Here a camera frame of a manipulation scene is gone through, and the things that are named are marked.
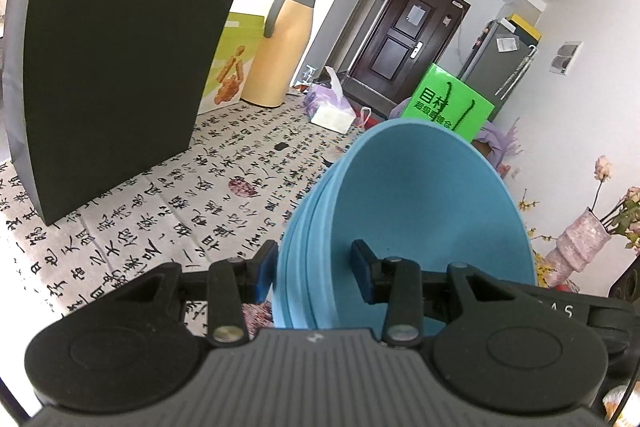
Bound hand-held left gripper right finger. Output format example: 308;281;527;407
350;239;523;349

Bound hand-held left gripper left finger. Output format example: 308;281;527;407
112;241;279;349

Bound pink textured vase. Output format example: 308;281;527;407
542;207;613;288

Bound yellow flower branch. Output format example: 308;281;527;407
517;189;556;288

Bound calligraphy printed tablecloth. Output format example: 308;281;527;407
0;99;366;338

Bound tissue pack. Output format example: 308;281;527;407
305;67;357;132

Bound wooden chair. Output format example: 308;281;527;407
472;139;497;168

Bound green paper bag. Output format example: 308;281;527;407
407;63;496;142

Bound purple jacket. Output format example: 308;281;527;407
390;104;523;170

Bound yellow thermos jug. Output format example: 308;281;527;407
240;0;323;108

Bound yellow-green snack box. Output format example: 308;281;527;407
197;12;266;115

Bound dark brown door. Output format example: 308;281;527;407
347;0;471;105

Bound grey refrigerator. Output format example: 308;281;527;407
457;19;541;122

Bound white umbrella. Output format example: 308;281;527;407
495;46;538;98

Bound black paper bag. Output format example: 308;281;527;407
2;0;263;228

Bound yellow box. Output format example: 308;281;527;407
505;12;543;42

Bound wall electrical panel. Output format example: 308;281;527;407
548;41;583;75

